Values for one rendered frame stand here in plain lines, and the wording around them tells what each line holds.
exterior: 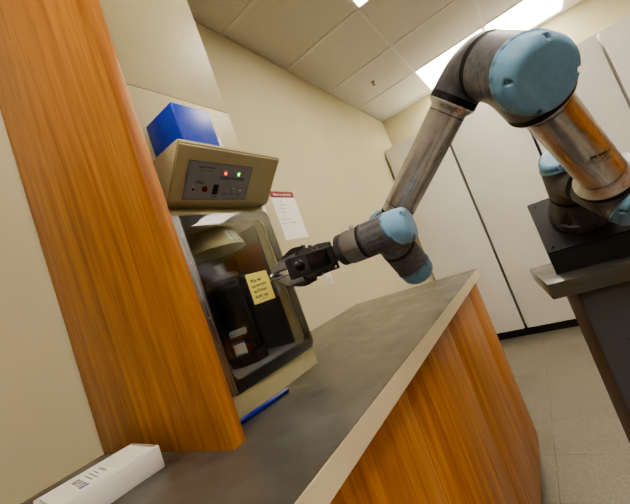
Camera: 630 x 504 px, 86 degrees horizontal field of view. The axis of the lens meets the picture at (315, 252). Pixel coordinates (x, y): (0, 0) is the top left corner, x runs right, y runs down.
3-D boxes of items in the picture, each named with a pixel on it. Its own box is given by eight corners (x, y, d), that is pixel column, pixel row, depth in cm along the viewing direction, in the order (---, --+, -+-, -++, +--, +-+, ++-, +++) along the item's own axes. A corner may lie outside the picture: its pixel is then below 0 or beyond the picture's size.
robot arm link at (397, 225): (422, 250, 67) (401, 223, 62) (374, 267, 73) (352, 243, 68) (419, 222, 72) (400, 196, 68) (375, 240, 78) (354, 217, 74)
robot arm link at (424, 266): (419, 246, 84) (397, 217, 78) (442, 273, 74) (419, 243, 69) (393, 265, 85) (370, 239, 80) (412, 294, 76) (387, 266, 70)
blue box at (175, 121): (157, 164, 73) (145, 126, 74) (195, 168, 82) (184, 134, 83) (183, 141, 68) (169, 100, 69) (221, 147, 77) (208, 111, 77)
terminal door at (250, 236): (229, 400, 68) (168, 216, 72) (313, 345, 94) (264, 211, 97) (232, 400, 68) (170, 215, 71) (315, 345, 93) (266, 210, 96)
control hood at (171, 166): (160, 208, 71) (145, 165, 72) (262, 206, 98) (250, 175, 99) (192, 184, 65) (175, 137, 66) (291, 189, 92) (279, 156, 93)
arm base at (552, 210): (593, 183, 98) (587, 158, 93) (631, 213, 87) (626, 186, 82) (538, 210, 104) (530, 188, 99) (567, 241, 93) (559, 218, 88)
